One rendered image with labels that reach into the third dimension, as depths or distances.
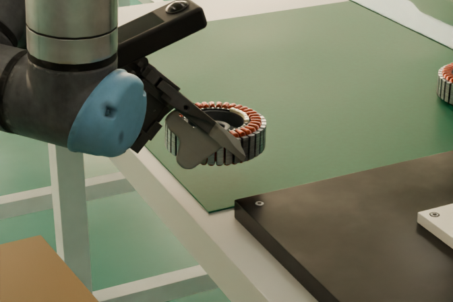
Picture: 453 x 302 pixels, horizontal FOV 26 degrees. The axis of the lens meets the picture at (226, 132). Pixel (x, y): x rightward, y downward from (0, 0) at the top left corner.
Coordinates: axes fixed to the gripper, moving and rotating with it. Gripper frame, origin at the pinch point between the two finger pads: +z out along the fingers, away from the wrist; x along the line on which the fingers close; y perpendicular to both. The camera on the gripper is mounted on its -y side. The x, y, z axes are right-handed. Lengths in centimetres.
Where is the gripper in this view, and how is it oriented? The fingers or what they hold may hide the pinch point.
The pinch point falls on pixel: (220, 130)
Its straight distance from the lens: 109.3
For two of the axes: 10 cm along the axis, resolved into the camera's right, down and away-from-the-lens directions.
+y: -6.2, 7.8, 0.1
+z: 6.5, 5.1, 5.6
